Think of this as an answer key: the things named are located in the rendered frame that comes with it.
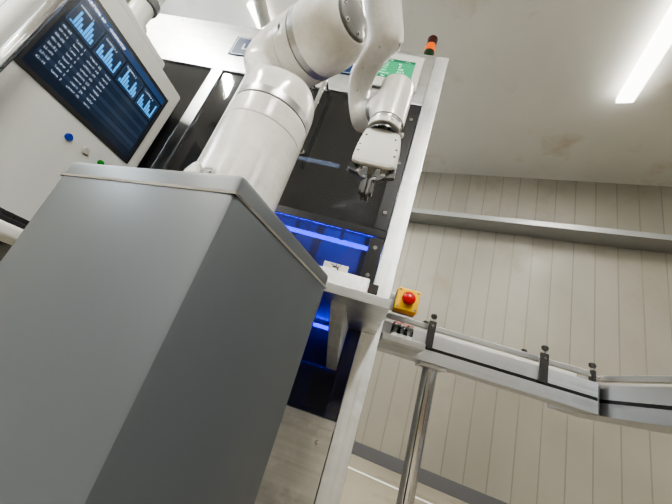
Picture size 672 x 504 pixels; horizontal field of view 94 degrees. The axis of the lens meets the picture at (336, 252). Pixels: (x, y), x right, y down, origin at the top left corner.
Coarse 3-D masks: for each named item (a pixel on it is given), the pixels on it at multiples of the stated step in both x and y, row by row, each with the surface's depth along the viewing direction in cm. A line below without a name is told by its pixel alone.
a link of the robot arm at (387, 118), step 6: (378, 114) 71; (384, 114) 70; (390, 114) 70; (372, 120) 71; (378, 120) 70; (384, 120) 70; (390, 120) 70; (396, 120) 70; (396, 126) 70; (402, 126) 73; (402, 138) 74
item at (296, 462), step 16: (288, 416) 88; (304, 416) 87; (288, 432) 86; (304, 432) 86; (320, 432) 86; (272, 448) 85; (288, 448) 85; (304, 448) 85; (320, 448) 84; (272, 464) 84; (288, 464) 83; (304, 464) 83; (320, 464) 83; (272, 480) 82; (288, 480) 82; (304, 480) 82; (272, 496) 81; (288, 496) 81; (304, 496) 81
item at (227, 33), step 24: (168, 24) 155; (192, 24) 154; (216, 24) 153; (168, 48) 149; (192, 48) 148; (216, 48) 147; (216, 72) 141; (240, 72) 140; (192, 120) 131; (168, 144) 127; (312, 216) 111
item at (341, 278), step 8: (328, 272) 64; (336, 272) 64; (344, 272) 63; (328, 280) 63; (336, 280) 63; (344, 280) 63; (352, 280) 63; (360, 280) 63; (368, 280) 63; (352, 288) 62; (360, 288) 62
